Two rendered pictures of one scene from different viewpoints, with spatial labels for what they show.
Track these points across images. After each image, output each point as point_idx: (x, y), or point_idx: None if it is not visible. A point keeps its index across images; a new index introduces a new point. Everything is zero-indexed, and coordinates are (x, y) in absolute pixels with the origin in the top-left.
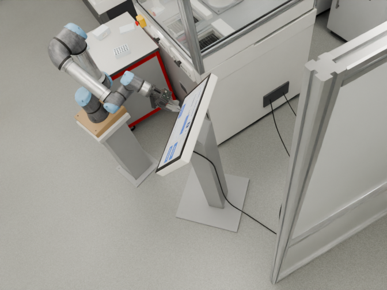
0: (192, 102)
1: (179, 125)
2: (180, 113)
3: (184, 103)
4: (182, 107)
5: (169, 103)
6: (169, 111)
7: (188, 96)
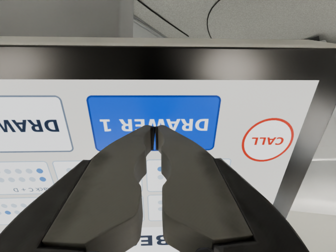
0: (148, 240)
1: (9, 188)
2: (143, 112)
3: (237, 116)
4: (199, 104)
5: (162, 217)
6: (74, 171)
7: (266, 152)
